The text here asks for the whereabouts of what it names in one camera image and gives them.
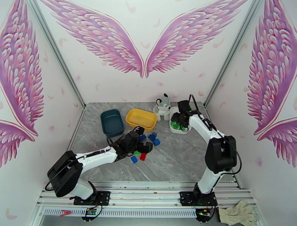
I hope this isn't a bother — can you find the white work glove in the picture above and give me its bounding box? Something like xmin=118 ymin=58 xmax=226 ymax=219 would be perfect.
xmin=218 ymin=200 xmax=260 ymax=226

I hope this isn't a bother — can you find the aluminum frame post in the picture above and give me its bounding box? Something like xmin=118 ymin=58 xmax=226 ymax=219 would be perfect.
xmin=203 ymin=0 xmax=266 ymax=109
xmin=26 ymin=0 xmax=87 ymax=109

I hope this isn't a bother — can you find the white slotted cable duct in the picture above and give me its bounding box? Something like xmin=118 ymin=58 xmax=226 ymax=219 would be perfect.
xmin=43 ymin=208 xmax=198 ymax=218

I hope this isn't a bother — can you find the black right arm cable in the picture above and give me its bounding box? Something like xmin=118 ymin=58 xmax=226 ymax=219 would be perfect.
xmin=189 ymin=94 xmax=242 ymax=175

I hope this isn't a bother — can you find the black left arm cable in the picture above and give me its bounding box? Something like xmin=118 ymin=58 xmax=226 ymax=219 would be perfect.
xmin=45 ymin=136 xmax=117 ymax=191

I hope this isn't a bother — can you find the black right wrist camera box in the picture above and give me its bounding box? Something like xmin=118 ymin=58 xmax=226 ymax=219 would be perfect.
xmin=177 ymin=100 xmax=192 ymax=112

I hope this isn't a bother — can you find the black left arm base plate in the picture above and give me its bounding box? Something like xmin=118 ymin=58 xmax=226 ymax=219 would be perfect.
xmin=74 ymin=191 xmax=111 ymax=206

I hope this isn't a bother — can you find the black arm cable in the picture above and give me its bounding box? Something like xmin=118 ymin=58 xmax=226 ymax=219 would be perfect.
xmin=189 ymin=94 xmax=242 ymax=175
xmin=45 ymin=136 xmax=117 ymax=191

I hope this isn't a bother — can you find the aluminum base rail frame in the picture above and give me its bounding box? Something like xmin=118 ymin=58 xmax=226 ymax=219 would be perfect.
xmin=36 ymin=181 xmax=258 ymax=210

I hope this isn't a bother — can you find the aluminum table side rail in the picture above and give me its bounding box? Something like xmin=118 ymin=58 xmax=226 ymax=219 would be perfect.
xmin=67 ymin=107 xmax=87 ymax=151
xmin=204 ymin=107 xmax=242 ymax=189

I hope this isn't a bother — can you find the dark teal plastic container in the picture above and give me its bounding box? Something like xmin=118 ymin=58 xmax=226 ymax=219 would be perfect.
xmin=100 ymin=109 xmax=125 ymax=138

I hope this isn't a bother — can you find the yellow plastic container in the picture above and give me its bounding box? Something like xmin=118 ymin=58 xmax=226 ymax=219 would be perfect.
xmin=125 ymin=108 xmax=158 ymax=130

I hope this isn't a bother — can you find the grey white plush husky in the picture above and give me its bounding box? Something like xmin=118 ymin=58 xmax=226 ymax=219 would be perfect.
xmin=153 ymin=93 xmax=172 ymax=121

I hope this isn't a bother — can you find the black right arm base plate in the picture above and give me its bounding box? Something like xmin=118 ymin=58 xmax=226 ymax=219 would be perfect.
xmin=180 ymin=191 xmax=218 ymax=207

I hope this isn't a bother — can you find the white plastic container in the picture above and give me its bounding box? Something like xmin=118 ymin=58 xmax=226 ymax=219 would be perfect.
xmin=169 ymin=106 xmax=192 ymax=135

